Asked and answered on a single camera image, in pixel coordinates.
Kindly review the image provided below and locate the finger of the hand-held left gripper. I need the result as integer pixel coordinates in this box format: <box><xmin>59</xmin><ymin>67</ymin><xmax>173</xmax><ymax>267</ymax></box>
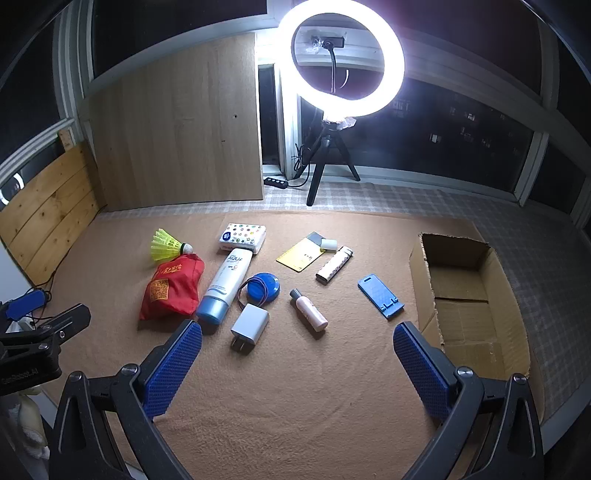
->
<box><xmin>37</xmin><ymin>303</ymin><xmax>91</xmax><ymax>342</ymax></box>

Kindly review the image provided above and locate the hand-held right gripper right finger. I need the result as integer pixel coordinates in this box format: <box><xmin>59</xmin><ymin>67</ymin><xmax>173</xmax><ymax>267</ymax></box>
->
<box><xmin>392</xmin><ymin>322</ymin><xmax>546</xmax><ymax>480</ymax></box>

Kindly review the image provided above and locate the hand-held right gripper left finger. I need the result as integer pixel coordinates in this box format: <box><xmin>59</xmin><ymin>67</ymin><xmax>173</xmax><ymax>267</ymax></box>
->
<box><xmin>48</xmin><ymin>318</ymin><xmax>204</xmax><ymax>480</ymax></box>

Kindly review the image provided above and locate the cardboard box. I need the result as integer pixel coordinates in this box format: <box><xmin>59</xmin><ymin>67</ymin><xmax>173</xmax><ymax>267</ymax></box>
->
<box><xmin>409</xmin><ymin>232</ymin><xmax>533</xmax><ymax>380</ymax></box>

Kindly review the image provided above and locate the red drawstring pouch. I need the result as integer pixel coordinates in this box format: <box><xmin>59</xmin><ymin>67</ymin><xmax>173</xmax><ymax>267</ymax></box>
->
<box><xmin>139</xmin><ymin>253</ymin><xmax>206</xmax><ymax>322</ymax></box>

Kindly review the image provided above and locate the blue phone stand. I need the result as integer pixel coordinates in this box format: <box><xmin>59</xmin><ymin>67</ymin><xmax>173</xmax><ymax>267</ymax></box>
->
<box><xmin>357</xmin><ymin>273</ymin><xmax>407</xmax><ymax>321</ymax></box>

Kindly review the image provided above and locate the white charger plug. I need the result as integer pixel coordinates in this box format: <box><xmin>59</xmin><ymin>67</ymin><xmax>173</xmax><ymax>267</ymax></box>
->
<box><xmin>230</xmin><ymin>303</ymin><xmax>270</xmax><ymax>356</ymax></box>

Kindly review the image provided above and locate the thin red cord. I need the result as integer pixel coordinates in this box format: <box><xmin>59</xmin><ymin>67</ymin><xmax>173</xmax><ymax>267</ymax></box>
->
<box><xmin>237</xmin><ymin>275</ymin><xmax>269</xmax><ymax>315</ymax></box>

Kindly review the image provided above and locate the white blue sunscreen tube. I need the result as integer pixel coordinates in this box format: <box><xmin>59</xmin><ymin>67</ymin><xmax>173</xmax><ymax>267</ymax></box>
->
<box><xmin>196</xmin><ymin>249</ymin><xmax>254</xmax><ymax>324</ymax></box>

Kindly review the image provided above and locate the blue round case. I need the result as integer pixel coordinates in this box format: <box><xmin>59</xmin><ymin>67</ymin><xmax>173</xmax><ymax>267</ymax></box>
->
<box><xmin>246</xmin><ymin>272</ymin><xmax>281</xmax><ymax>304</ymax></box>

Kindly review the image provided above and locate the small pink bottle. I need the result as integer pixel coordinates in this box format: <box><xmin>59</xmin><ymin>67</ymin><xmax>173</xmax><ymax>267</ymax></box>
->
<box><xmin>289</xmin><ymin>288</ymin><xmax>329</xmax><ymax>332</ymax></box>

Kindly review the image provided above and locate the white patterned lighter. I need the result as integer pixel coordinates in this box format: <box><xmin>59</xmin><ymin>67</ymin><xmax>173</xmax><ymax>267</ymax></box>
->
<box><xmin>315</xmin><ymin>246</ymin><xmax>354</xmax><ymax>285</ymax></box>

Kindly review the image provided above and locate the yellow card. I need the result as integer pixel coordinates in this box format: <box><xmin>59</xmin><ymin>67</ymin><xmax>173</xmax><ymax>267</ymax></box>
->
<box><xmin>276</xmin><ymin>231</ymin><xmax>324</xmax><ymax>273</ymax></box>

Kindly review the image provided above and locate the person's left hand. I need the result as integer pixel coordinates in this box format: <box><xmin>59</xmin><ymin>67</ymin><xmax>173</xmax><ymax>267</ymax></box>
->
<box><xmin>9</xmin><ymin>388</ymin><xmax>50</xmax><ymax>462</ymax></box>

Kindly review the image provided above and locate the blue plastic object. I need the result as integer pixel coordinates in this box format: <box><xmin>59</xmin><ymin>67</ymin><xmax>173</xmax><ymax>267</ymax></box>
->
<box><xmin>4</xmin><ymin>288</ymin><xmax>47</xmax><ymax>322</ymax></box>

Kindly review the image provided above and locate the pine plank panel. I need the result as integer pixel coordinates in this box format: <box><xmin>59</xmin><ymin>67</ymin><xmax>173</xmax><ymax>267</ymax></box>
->
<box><xmin>0</xmin><ymin>142</ymin><xmax>101</xmax><ymax>287</ymax></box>

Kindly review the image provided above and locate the yellow shuttlecock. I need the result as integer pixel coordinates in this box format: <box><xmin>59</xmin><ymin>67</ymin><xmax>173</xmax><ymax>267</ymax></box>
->
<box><xmin>150</xmin><ymin>227</ymin><xmax>194</xmax><ymax>264</ymax></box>

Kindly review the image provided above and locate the patterned tissue pack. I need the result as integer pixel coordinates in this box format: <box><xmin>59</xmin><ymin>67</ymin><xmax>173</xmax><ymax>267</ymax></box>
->
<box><xmin>217</xmin><ymin>223</ymin><xmax>268</xmax><ymax>256</ymax></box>

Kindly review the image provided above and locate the large light wooden board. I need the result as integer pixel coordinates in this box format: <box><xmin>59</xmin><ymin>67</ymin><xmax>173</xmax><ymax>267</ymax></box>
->
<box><xmin>87</xmin><ymin>32</ymin><xmax>264</xmax><ymax>213</ymax></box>

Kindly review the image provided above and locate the black power cable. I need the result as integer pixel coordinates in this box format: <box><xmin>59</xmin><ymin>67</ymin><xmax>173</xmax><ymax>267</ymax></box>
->
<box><xmin>290</xmin><ymin>143</ymin><xmax>320</xmax><ymax>188</ymax></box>

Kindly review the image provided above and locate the white window frame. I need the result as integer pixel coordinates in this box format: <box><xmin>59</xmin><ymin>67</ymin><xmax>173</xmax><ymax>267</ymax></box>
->
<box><xmin>0</xmin><ymin>0</ymin><xmax>591</xmax><ymax>217</ymax></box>

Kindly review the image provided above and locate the white ring light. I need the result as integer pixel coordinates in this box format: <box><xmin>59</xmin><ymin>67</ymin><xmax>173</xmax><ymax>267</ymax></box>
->
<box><xmin>278</xmin><ymin>0</ymin><xmax>406</xmax><ymax>119</ymax></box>

